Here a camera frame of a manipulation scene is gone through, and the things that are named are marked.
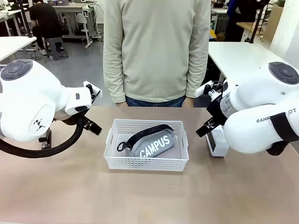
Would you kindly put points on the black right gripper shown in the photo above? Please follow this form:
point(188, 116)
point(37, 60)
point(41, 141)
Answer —
point(216, 112)

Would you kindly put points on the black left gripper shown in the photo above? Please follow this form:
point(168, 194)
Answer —
point(66, 117)

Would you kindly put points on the white rectangular box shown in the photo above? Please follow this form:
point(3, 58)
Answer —
point(218, 142)

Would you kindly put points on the grey CAMPUS zipper pouch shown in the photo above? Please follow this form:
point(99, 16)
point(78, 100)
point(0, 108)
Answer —
point(151, 145)

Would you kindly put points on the person's left forearm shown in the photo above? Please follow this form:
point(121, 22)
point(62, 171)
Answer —
point(197, 70)

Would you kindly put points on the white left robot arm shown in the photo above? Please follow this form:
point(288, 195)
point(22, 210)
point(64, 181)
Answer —
point(28, 105)

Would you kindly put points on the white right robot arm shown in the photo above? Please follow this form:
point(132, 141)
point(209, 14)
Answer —
point(252, 112)

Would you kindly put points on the person's right forearm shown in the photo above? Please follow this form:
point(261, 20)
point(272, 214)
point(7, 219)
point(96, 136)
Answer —
point(114, 77)

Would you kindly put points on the white perforated plastic basket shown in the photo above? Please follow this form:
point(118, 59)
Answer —
point(144, 163)

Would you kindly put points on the person's left hand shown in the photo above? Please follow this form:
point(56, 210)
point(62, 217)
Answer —
point(189, 101)

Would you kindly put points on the person's right hand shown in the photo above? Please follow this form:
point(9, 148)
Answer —
point(121, 104)

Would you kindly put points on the small black metal object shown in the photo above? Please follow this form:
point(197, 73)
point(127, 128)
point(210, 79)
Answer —
point(45, 142)

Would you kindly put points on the blue jeans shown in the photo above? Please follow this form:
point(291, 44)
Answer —
point(154, 102)

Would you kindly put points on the white side table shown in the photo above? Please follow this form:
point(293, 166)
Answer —
point(233, 53)
point(14, 45)

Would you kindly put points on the grey plastic stool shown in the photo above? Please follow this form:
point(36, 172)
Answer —
point(57, 47)

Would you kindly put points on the beige sweater torso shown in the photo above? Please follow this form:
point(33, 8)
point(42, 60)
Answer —
point(154, 46)

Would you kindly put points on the white workbench desk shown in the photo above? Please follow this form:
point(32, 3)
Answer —
point(70, 14)

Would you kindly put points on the black clamp pole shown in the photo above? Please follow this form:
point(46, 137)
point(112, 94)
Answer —
point(25, 18)
point(255, 25)

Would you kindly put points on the seated person in black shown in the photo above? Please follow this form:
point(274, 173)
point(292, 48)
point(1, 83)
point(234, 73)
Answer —
point(44, 21)

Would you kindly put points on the person in blue clothes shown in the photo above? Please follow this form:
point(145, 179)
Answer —
point(236, 14)

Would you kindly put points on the brown cardboard sheet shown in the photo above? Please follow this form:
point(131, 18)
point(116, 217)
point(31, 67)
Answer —
point(273, 21)

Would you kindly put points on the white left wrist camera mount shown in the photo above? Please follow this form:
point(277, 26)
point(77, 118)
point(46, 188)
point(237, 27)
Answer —
point(92, 89)

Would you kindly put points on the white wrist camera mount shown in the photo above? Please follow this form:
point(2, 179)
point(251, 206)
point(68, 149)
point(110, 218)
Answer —
point(203, 88)
point(92, 89)

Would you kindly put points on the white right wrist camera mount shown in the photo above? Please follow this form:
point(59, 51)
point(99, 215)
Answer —
point(203, 88)

